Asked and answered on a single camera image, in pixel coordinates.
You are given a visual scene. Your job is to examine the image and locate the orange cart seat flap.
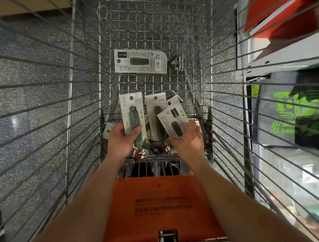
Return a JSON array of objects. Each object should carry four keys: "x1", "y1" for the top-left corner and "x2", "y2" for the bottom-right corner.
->
[{"x1": 104, "y1": 175, "x2": 226, "y2": 242}]

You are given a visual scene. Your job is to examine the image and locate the carded green-handled tools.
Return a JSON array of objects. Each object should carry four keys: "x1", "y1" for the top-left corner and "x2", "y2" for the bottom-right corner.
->
[
  {"x1": 145, "y1": 92, "x2": 170, "y2": 143},
  {"x1": 119, "y1": 91, "x2": 149, "y2": 149}
]

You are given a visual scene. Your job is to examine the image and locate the orange wire shopping cart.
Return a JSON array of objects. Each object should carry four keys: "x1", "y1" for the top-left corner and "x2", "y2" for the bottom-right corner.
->
[{"x1": 0, "y1": 0, "x2": 319, "y2": 242}]

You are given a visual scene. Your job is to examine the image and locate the person's right hand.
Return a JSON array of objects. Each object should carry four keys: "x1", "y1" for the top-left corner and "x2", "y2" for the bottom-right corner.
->
[{"x1": 166, "y1": 122, "x2": 206, "y2": 163}]

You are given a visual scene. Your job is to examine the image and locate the green black packets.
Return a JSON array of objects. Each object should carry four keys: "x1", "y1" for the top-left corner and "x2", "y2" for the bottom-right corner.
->
[{"x1": 269, "y1": 90, "x2": 319, "y2": 136}]

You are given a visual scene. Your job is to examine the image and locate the red packets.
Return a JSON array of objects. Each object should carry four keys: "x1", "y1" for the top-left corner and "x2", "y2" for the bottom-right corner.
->
[{"x1": 244, "y1": 0, "x2": 319, "y2": 45}]

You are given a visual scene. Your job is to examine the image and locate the grey carded item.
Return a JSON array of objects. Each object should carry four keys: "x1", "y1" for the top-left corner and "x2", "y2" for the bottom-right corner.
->
[{"x1": 114, "y1": 48, "x2": 168, "y2": 74}]

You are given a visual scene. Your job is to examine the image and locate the black headed green peeler packet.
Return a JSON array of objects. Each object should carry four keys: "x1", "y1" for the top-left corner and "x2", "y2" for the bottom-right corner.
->
[{"x1": 102, "y1": 122, "x2": 116, "y2": 140}]

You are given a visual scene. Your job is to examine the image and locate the large open cardboard box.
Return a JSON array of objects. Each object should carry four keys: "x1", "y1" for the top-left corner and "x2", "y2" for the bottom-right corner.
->
[{"x1": 0, "y1": 0, "x2": 73, "y2": 16}]

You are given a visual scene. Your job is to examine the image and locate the person's right forearm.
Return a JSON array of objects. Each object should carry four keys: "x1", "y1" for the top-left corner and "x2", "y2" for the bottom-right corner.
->
[{"x1": 187, "y1": 155, "x2": 312, "y2": 242}]

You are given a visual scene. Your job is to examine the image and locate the person's left hand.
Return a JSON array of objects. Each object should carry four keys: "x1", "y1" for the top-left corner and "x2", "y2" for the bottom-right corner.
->
[{"x1": 106, "y1": 122, "x2": 145, "y2": 162}]

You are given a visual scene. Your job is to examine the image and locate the person's left forearm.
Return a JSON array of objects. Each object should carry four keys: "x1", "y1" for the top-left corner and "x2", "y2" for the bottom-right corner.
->
[{"x1": 35, "y1": 155, "x2": 131, "y2": 242}]

